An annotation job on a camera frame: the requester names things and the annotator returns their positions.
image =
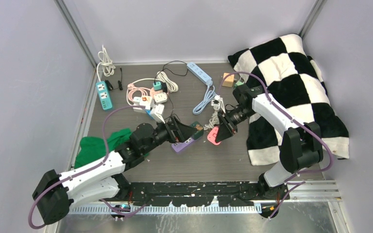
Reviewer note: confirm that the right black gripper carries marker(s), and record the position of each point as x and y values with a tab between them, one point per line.
227	128

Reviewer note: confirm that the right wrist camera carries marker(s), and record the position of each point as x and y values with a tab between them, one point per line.
218	104

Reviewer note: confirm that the black white checkered blanket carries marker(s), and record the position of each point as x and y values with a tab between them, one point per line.
294	79

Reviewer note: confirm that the pink plug adapter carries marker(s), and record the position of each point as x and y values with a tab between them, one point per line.
211	137

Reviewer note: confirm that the purple socket adapter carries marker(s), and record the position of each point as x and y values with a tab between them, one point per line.
178	147

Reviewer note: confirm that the teal power strip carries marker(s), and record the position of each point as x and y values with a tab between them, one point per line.
103	88

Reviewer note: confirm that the green cloth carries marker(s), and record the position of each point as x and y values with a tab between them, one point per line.
93	148

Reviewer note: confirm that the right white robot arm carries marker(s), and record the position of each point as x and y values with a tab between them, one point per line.
300	148

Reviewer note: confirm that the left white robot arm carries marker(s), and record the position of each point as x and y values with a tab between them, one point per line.
58	193

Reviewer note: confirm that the teal small plug adapter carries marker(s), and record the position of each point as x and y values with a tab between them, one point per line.
157	86

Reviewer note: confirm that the white multi-port charger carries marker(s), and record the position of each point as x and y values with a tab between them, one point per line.
143	107

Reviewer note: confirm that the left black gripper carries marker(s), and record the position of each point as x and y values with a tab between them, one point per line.
184	131

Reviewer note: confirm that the light blue power strip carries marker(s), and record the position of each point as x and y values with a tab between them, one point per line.
199	73

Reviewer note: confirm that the orange cube adapter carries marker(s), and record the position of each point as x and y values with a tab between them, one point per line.
228	80

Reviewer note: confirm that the green patterned adapter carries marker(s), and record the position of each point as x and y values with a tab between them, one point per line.
199	133

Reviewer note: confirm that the green plug adapter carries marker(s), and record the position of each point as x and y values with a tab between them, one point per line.
238	83

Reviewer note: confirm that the white cube socket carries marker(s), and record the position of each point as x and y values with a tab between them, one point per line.
146	101

